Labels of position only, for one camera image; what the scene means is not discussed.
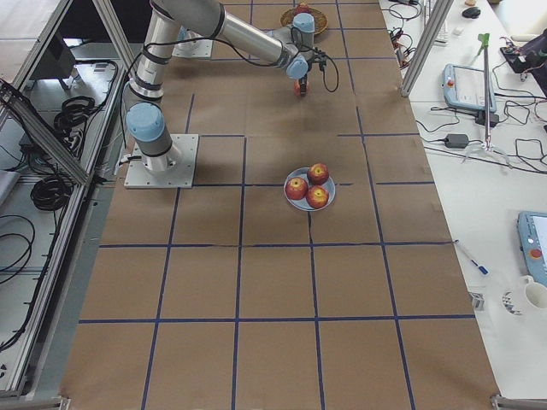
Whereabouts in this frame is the woven wicker basket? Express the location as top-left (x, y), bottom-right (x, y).
top-left (279, 7), bottom-right (328, 35)

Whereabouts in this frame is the red apple in basket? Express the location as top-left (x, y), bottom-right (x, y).
top-left (295, 2), bottom-right (310, 15)

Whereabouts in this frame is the red apple top plate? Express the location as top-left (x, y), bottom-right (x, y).
top-left (307, 163), bottom-right (330, 185)

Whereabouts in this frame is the red apple plate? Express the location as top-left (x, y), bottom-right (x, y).
top-left (285, 177), bottom-right (309, 201)
top-left (305, 185), bottom-right (330, 209)
top-left (307, 163), bottom-right (330, 185)

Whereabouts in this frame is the red apple left plate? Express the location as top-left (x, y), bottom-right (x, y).
top-left (285, 177), bottom-right (309, 201)

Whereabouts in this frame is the red apple front plate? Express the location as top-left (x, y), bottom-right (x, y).
top-left (305, 185), bottom-right (330, 209)

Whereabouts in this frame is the light blue plate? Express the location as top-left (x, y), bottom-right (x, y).
top-left (284, 167), bottom-right (336, 212)

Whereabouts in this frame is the blue teach pendant upper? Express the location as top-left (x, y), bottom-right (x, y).
top-left (442, 64), bottom-right (485, 112)

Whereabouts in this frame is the blue teach pendant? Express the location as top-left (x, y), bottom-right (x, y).
top-left (517, 211), bottom-right (546, 286)
top-left (442, 64), bottom-right (485, 112)

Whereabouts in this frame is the black power adapter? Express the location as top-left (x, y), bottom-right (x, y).
top-left (443, 133), bottom-right (469, 149)

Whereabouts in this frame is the black computer mouse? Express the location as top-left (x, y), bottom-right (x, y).
top-left (462, 6), bottom-right (481, 19)

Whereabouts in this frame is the long reacher grabber tool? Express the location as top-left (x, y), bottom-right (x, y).
top-left (462, 32), bottom-right (513, 169)

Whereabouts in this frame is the brown paper table cover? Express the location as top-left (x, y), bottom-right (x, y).
top-left (61, 1), bottom-right (497, 409)

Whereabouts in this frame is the blue white pen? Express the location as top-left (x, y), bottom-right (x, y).
top-left (454, 239), bottom-right (489, 275)

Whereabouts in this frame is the blue teach pendant lower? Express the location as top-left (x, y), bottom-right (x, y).
top-left (517, 211), bottom-right (546, 286)

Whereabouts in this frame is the small checker marker cube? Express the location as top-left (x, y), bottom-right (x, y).
top-left (468, 292), bottom-right (485, 311)

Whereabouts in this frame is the white ceramic mug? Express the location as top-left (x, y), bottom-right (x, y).
top-left (501, 275), bottom-right (546, 316)

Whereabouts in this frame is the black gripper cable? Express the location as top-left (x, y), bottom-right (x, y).
top-left (314, 47), bottom-right (340, 93)

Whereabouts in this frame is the aluminium frame post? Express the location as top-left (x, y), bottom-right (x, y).
top-left (400, 0), bottom-right (453, 97)

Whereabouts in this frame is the coiled black cable bundle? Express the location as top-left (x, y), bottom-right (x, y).
top-left (30, 177), bottom-right (69, 212)

